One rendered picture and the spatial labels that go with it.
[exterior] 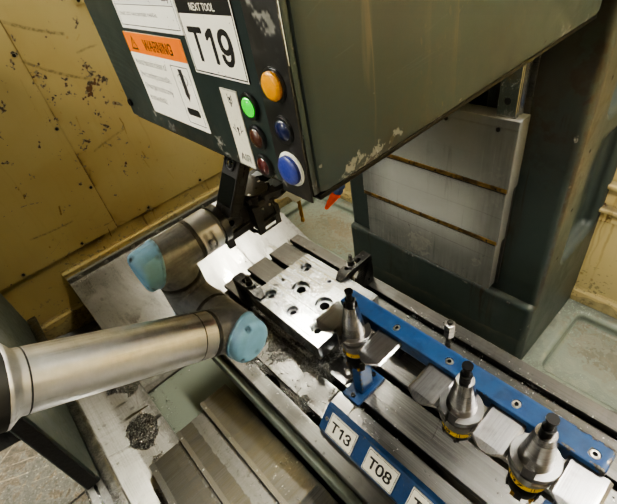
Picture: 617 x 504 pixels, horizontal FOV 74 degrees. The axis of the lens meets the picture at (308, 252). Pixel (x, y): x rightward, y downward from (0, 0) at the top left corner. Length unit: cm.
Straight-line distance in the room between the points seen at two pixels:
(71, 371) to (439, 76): 52
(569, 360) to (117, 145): 173
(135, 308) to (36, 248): 40
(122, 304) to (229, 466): 80
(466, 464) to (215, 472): 64
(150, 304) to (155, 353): 115
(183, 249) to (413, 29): 46
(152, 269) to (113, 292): 111
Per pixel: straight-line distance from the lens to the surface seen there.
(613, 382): 161
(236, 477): 123
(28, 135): 165
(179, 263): 70
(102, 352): 56
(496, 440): 69
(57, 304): 191
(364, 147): 43
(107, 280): 183
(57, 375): 54
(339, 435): 100
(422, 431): 104
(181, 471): 133
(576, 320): 172
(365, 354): 75
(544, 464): 66
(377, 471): 96
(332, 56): 38
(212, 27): 43
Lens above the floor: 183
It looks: 40 degrees down
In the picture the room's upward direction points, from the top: 12 degrees counter-clockwise
